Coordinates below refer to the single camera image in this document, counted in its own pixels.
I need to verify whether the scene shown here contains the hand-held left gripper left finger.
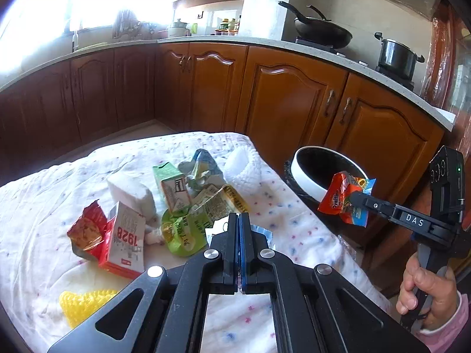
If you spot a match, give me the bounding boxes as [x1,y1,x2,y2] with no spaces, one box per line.
[47,212,240,353]

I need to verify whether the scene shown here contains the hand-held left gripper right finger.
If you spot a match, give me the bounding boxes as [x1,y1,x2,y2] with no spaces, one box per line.
[238,213,431,353]

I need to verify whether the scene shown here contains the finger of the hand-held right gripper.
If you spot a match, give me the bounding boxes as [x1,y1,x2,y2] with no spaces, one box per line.
[349,190,400,219]

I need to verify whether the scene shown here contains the orange snack wrapper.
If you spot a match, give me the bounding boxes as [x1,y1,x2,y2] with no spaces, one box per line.
[317,171,377,227]

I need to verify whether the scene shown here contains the yellow packet with black print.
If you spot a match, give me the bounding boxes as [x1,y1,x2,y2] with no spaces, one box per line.
[189,185,250,229]

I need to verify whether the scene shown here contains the white-rimmed bin with black bag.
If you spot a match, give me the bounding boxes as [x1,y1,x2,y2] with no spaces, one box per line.
[283,146,370,214]

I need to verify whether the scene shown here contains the white foam block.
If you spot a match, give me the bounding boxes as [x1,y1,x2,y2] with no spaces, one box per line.
[107,172,155,218]

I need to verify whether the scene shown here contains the yellow foam fruit net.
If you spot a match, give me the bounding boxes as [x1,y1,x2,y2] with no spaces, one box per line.
[59,289,120,329]

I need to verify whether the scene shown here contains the person's right forearm pink sleeve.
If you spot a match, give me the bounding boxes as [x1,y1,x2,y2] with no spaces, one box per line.
[417,290,471,353]

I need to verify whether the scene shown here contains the person's right hand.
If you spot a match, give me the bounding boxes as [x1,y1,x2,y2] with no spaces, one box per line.
[395,254,462,333]

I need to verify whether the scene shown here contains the green pouch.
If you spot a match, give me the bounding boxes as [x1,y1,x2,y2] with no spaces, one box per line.
[161,208,210,256]

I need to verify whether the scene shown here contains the white foam fruit net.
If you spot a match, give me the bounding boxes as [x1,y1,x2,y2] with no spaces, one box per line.
[224,146,263,194]

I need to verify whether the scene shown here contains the small crumpled white tissue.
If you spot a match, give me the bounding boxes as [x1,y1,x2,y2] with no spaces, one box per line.
[145,224,166,245]

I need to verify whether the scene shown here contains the silver blue foil wrapper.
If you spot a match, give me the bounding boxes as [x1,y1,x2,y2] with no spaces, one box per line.
[178,149,227,192]

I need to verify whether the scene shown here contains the green drink carton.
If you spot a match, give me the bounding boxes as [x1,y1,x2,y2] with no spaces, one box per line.
[152,164,193,214]

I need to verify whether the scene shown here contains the red and white carton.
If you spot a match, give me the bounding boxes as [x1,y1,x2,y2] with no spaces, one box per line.
[97,202,146,279]

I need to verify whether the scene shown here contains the gas stove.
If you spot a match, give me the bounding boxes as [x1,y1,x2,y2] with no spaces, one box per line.
[294,37,416,89]

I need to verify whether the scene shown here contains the wooden lower kitchen cabinets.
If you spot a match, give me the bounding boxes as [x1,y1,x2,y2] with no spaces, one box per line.
[0,40,446,207]

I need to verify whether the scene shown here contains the red snack bag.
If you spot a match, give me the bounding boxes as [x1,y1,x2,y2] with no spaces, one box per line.
[67,200,111,262]

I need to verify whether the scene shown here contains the dark steel cooking pot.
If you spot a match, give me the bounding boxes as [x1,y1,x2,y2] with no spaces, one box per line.
[374,32,425,76]

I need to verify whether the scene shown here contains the black wok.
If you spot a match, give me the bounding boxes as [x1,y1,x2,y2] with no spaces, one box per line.
[278,1,353,49]

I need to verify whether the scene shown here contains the white dotted cloth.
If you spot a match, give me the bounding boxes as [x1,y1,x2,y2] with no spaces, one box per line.
[0,130,402,353]

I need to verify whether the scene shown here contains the group of seasoning bottles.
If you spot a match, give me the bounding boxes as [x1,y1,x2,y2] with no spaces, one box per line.
[215,15,241,35]

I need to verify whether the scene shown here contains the white electric cooker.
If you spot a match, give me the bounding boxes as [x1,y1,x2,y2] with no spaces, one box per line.
[167,18,192,38]

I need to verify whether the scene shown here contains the dish rack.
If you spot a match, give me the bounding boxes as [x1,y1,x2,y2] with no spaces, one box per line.
[112,11,159,39]

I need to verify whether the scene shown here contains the plastic wrapped wooden door frame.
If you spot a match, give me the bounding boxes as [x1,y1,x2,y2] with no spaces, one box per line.
[423,0,471,111]

